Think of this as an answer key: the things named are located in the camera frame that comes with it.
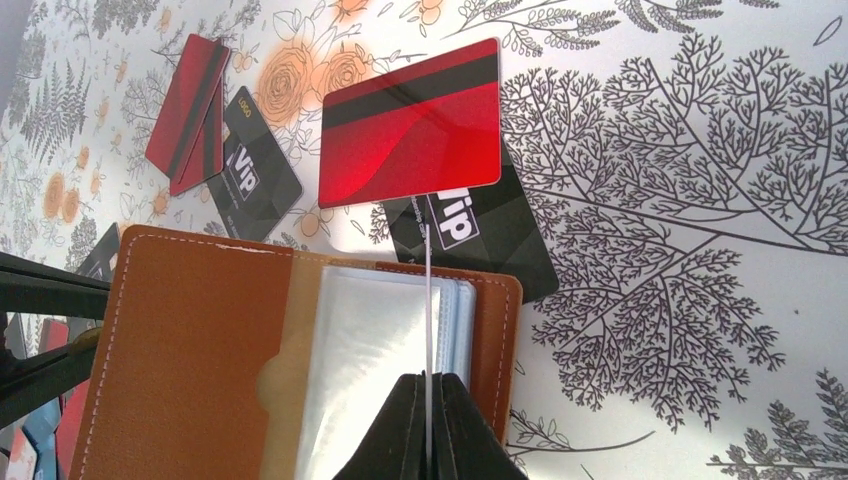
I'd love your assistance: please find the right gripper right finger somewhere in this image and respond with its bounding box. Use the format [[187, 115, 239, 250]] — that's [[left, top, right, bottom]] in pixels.
[[431, 373, 526, 480]]

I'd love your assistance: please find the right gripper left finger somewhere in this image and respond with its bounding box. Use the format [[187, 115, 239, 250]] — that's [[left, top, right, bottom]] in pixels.
[[334, 374, 427, 480]]

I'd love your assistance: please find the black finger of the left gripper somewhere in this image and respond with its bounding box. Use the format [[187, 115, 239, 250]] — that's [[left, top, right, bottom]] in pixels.
[[1, 253, 110, 428]]

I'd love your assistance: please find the brown leather card holder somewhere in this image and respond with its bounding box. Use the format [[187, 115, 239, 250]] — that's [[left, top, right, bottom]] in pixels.
[[70, 225, 523, 479]]

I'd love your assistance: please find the black vip card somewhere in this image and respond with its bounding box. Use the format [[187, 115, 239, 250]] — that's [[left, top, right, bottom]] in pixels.
[[207, 86, 303, 242], [382, 145, 559, 304]]

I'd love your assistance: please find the red card far left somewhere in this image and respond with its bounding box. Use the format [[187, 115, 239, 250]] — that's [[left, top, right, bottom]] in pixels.
[[145, 34, 230, 195]]

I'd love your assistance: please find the black VIP card under red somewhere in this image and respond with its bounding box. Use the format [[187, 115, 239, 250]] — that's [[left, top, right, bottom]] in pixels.
[[382, 145, 559, 304]]

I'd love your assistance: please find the red card far centre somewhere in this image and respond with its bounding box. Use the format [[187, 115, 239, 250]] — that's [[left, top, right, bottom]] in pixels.
[[317, 38, 501, 208]]

